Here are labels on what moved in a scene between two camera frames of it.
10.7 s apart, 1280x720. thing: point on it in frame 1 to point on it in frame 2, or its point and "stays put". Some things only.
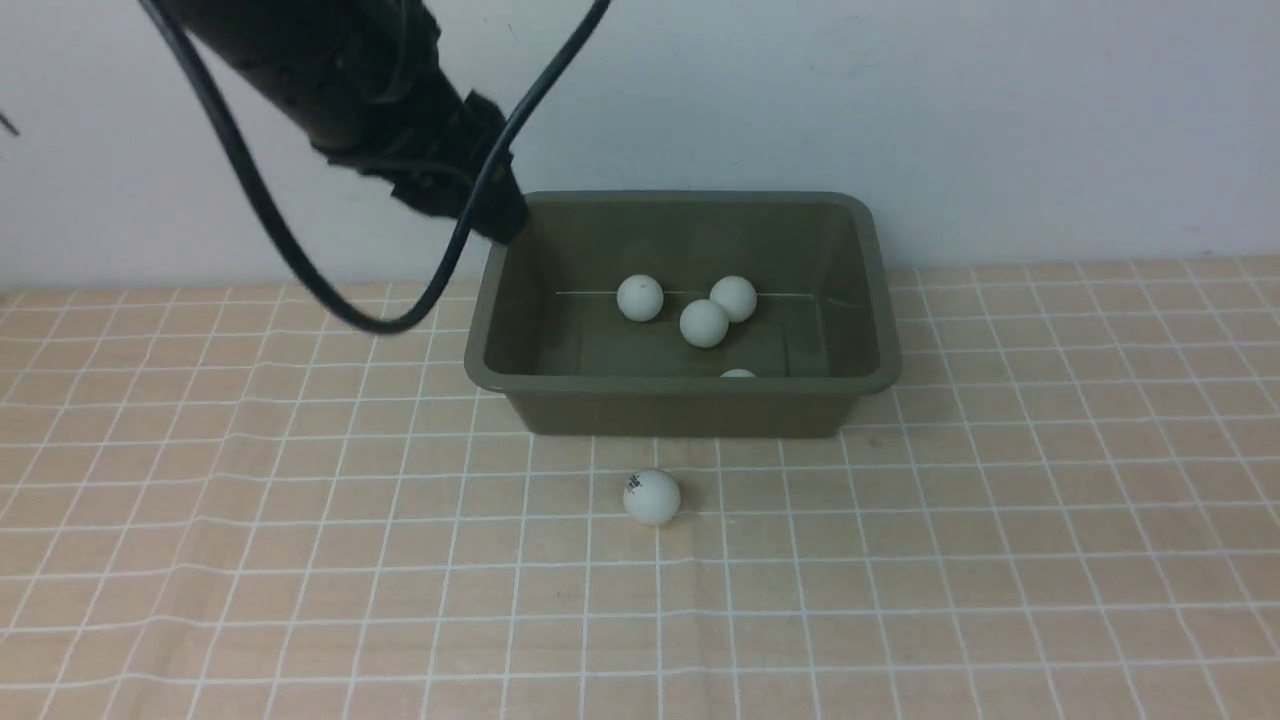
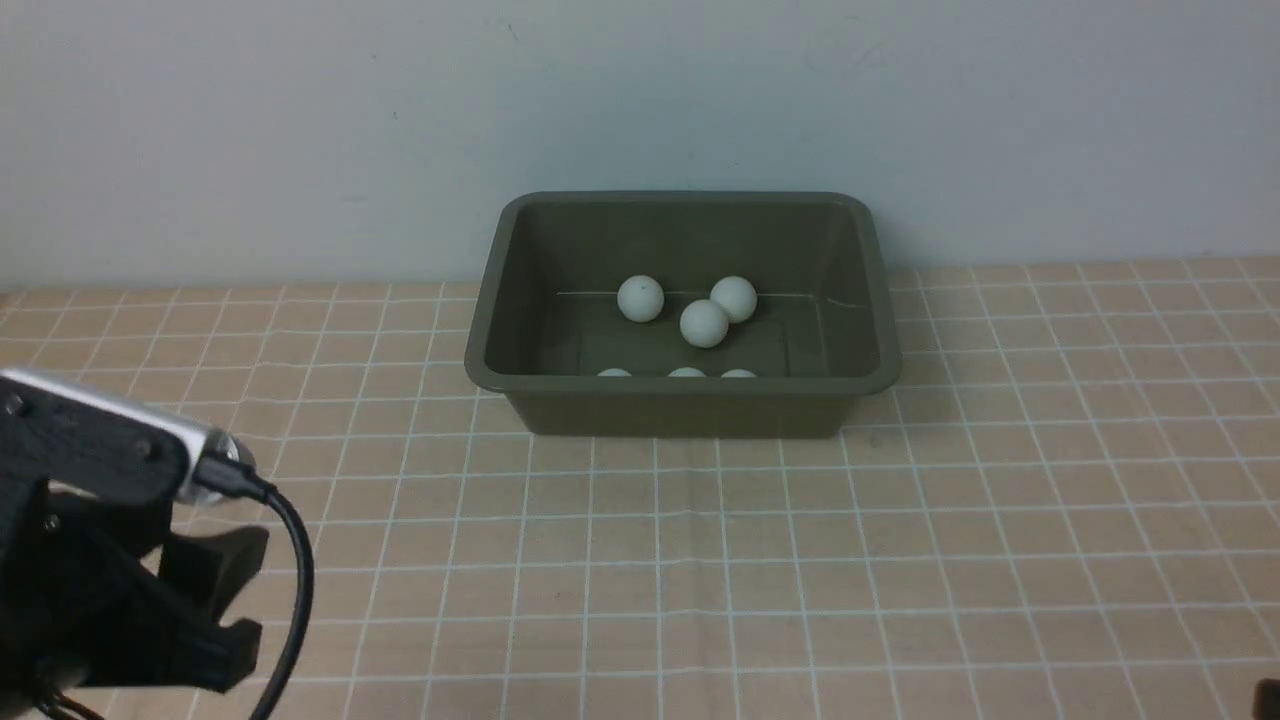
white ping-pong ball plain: [736, 295] stays put
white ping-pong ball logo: [640, 298] stays put
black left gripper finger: [503, 211] to [208, 570]
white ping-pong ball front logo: [704, 323] stays put
